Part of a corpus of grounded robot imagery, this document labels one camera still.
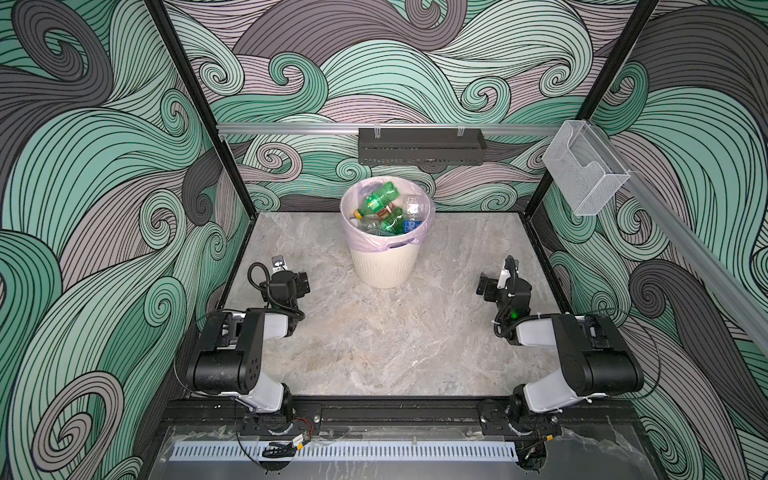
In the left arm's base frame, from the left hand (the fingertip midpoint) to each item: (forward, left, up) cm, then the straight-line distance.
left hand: (284, 273), depth 94 cm
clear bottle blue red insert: (+8, -27, +16) cm, 33 cm away
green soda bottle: (+15, -29, +17) cm, 37 cm away
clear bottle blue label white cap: (+10, -40, +19) cm, 45 cm away
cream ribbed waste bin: (-2, -34, +6) cm, 34 cm away
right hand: (0, -69, +1) cm, 69 cm away
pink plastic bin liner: (+17, -22, +18) cm, 33 cm away
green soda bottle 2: (+10, -34, +13) cm, 38 cm away
